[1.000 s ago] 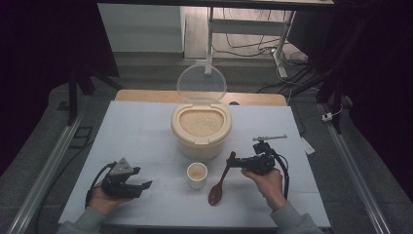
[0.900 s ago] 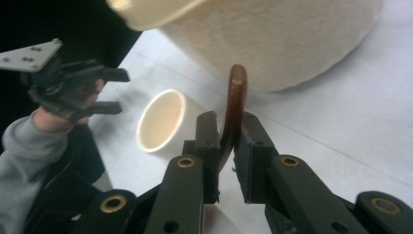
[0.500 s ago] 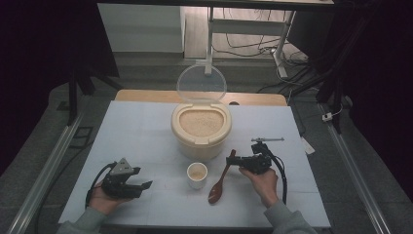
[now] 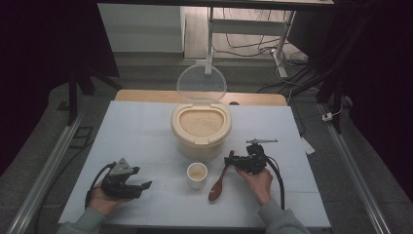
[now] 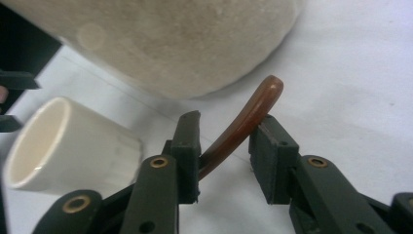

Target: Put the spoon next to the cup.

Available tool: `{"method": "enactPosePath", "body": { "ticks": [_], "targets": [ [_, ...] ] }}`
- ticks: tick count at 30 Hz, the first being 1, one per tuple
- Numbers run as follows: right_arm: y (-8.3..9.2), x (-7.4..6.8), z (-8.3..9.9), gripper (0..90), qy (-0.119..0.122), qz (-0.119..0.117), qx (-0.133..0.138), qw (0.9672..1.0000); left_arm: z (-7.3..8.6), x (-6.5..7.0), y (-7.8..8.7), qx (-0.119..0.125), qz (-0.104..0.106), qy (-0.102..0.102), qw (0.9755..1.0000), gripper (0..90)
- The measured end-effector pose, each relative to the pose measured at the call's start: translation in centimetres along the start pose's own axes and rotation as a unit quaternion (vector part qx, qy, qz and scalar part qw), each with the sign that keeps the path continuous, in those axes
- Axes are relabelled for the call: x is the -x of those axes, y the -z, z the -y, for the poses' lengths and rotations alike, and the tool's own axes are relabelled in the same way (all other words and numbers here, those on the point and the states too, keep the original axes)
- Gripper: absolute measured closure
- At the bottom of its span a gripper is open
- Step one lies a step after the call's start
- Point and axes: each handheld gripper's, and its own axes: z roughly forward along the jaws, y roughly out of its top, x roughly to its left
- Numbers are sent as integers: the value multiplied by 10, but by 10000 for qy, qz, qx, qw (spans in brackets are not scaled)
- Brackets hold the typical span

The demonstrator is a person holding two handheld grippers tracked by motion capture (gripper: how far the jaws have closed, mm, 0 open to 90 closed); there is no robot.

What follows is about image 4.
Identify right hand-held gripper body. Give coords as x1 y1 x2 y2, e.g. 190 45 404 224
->
240 138 279 176

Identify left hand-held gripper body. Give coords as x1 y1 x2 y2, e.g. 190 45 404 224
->
99 157 144 200

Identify brown wooden spoon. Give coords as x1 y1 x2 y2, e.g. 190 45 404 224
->
207 149 236 202

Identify beige rice container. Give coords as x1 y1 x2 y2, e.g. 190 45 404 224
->
170 101 233 161

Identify white cup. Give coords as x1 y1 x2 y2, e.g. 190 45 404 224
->
185 161 209 191

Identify white rice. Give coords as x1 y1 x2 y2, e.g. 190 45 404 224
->
178 109 225 137

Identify person's left hand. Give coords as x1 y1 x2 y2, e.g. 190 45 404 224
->
89 189 131 216

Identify person's right hand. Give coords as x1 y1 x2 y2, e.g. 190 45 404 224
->
236 167 274 207

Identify white table cover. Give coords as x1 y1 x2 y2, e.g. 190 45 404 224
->
57 99 332 229

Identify white paper tag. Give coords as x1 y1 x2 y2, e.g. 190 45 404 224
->
299 136 317 156

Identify wooden table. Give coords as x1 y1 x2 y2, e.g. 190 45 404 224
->
114 89 288 107

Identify transparent container lid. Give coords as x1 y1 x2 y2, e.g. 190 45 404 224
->
175 62 228 105

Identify black metal stand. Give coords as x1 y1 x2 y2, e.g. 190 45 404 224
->
290 13 378 135
65 62 125 127

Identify dark curtain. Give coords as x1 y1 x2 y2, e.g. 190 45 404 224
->
286 0 413 203
0 0 120 178

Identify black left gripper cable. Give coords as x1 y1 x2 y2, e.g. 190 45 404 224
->
84 161 117 210

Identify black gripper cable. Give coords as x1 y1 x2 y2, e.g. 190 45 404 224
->
264 155 286 212
84 161 117 210

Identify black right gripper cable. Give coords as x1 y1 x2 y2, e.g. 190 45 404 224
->
264 155 286 212

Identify black floor frame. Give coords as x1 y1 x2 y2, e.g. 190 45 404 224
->
68 126 94 150

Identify aluminium rail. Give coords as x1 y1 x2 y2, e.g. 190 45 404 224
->
319 102 394 234
5 111 86 234

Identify black floor cables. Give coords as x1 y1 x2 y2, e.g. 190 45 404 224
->
212 8 313 96

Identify white desk frame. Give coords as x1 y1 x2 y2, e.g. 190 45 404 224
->
204 6 297 79

